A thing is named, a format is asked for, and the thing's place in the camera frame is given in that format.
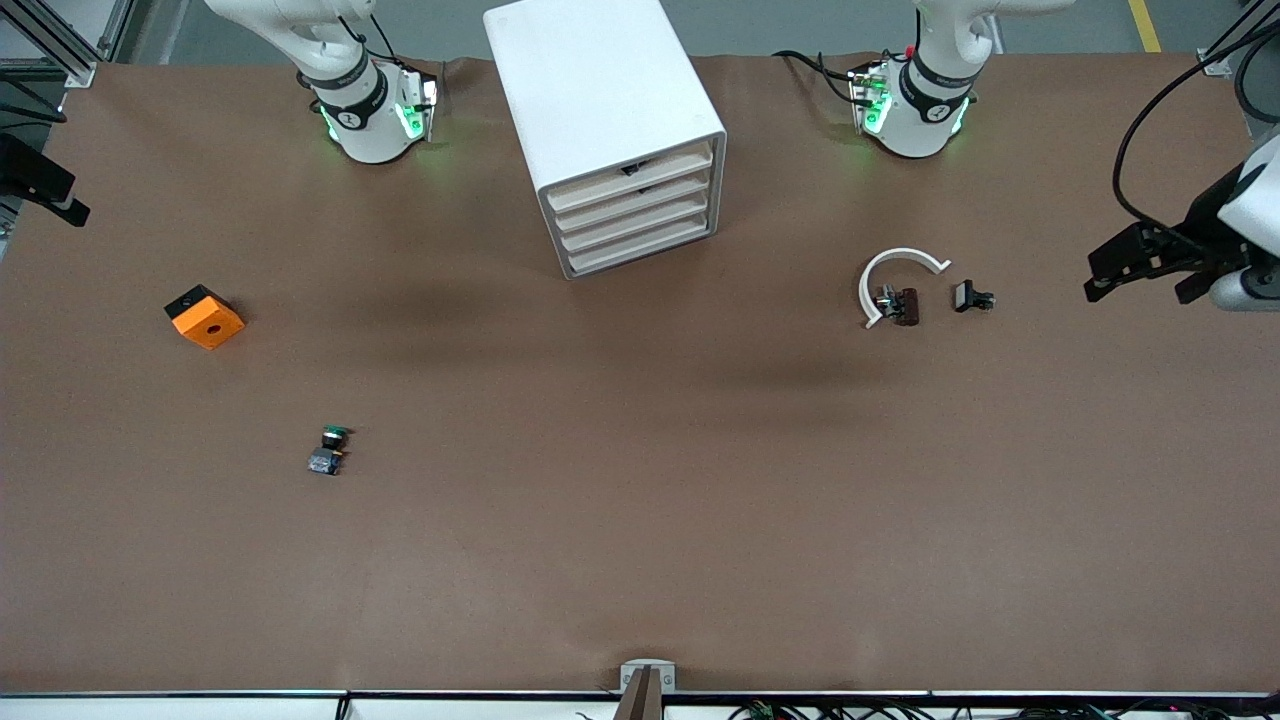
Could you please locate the white cream drawer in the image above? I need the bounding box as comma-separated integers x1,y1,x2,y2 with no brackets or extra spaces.
556,190,717,255
562,212,719,276
550,168,716,235

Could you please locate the orange black button box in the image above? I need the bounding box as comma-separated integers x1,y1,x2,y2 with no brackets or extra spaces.
164,284,246,352

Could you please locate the white drawer cabinet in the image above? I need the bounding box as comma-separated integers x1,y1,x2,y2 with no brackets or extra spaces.
483,0,728,281

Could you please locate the white curved plastic part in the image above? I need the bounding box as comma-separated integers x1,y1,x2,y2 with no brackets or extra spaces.
858,247,952,330

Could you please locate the dark brown small component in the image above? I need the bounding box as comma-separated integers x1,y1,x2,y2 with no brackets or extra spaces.
876,285,921,328

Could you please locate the brown table mat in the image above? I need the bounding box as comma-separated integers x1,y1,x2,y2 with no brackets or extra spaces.
0,52,1280,696

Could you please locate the dark brown bar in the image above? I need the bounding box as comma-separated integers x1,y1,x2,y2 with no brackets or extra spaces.
614,668,665,720

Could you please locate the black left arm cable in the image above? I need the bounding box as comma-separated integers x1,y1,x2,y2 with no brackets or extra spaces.
1113,28,1280,236

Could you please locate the aluminium frame profile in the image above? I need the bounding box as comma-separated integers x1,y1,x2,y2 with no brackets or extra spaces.
1197,0,1280,78
0,0,136,89

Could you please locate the black base cable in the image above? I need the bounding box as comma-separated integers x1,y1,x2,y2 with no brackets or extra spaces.
773,48,867,103

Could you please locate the green push button switch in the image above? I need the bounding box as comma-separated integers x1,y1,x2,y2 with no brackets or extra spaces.
307,425,350,478

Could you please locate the grey metal bracket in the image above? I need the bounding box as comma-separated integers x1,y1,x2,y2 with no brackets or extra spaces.
619,660,677,694

